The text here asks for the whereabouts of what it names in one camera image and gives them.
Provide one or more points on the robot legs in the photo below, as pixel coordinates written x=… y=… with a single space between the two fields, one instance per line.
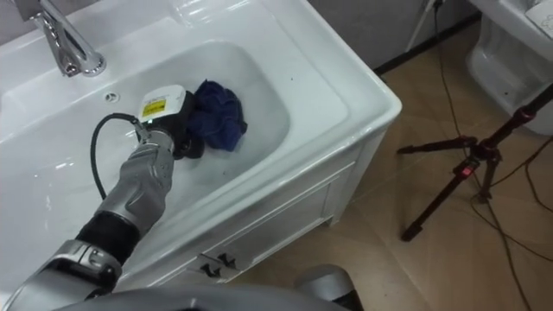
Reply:
x=330 y=286

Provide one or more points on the white sink vanity cabinet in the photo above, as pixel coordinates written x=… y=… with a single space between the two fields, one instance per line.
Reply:
x=276 y=129

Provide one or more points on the black camera tripod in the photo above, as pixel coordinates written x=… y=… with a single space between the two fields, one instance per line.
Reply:
x=479 y=151

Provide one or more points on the dark blue cloth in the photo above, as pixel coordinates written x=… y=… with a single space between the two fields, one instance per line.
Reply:
x=218 y=116

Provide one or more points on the chrome faucet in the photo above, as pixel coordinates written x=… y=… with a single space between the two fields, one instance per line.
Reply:
x=69 y=41

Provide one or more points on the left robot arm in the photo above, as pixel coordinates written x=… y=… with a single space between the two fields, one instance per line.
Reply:
x=138 y=181

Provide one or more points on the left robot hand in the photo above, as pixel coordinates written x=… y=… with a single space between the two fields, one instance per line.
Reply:
x=166 y=108

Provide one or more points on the white pipe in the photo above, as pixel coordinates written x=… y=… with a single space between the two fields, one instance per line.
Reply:
x=421 y=23

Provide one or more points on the white toilet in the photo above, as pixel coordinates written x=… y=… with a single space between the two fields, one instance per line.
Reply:
x=514 y=56

